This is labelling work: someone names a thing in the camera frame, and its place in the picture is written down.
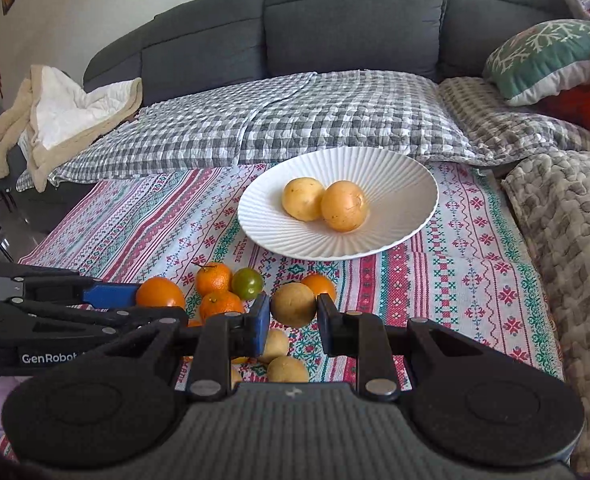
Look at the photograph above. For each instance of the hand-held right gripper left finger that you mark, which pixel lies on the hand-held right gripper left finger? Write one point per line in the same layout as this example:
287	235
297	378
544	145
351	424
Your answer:
259	327

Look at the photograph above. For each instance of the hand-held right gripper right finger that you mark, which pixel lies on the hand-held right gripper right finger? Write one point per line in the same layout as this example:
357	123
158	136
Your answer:
325	332

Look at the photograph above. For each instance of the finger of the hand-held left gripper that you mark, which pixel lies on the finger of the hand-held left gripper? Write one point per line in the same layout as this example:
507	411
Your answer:
100	317
110	294

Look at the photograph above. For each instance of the brown longan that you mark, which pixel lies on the brown longan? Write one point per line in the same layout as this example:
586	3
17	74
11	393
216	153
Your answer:
287	369
293	305
277	345

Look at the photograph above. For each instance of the yellow green tangerine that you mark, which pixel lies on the yellow green tangerine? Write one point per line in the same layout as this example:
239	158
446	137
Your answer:
240	360

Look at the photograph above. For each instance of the bumpy orange mandarin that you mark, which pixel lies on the bumpy orange mandarin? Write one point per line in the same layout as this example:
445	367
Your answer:
220	305

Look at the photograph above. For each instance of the smooth orange tangerine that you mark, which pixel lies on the smooth orange tangerine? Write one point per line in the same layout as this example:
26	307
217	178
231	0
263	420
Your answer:
321	285
160	292

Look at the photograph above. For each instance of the white ribbed plate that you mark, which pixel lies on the white ribbed plate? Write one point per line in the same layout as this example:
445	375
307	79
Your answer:
390	195

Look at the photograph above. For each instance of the mandarin with stem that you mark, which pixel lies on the mandarin with stem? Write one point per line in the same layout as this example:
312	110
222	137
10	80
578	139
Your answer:
213	279

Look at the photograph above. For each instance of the pale orange grapefruit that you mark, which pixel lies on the pale orange grapefruit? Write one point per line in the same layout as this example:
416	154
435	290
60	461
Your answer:
342	207

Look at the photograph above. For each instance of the red green patterned tablecloth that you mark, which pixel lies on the red green patterned tablecloth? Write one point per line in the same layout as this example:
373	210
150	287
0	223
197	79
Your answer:
475	270

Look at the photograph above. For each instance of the beige fleece blanket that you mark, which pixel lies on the beige fleece blanket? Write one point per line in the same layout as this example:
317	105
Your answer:
60	105

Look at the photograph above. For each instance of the grey checked blanket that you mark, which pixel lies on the grey checked blanket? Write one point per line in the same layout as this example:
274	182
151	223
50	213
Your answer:
275	120

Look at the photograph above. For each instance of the beige patterned quilt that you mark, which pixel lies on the beige patterned quilt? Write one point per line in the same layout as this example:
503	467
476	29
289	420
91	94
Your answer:
575	260

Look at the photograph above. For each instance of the brown checked cloth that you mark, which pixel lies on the brown checked cloth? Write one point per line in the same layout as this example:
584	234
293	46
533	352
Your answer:
500	120

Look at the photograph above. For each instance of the grey fabric sofa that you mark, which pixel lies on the grey fabric sofa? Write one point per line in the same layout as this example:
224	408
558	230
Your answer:
350	10

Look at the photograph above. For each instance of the red cushion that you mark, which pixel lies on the red cushion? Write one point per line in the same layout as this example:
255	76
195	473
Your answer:
585	105

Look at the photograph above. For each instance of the green snowflake pillow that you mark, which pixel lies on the green snowflake pillow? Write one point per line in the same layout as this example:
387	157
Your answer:
535	55

